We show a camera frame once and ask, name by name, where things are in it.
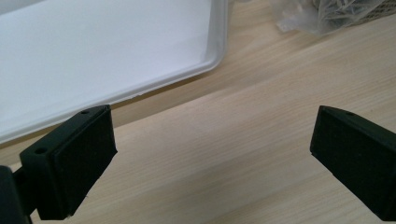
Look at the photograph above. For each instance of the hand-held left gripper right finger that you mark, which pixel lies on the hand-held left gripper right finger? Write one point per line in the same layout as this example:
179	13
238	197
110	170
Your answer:
358	155

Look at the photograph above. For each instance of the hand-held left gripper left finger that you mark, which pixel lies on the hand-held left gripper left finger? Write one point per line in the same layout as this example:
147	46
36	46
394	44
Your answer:
71	161

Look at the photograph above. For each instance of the white plastic bin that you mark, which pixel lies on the white plastic bin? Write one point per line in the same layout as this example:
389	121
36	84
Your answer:
93	46

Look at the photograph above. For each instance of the clear plastic bag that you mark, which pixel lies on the clear plastic bag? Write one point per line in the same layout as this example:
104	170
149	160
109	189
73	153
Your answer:
327	15

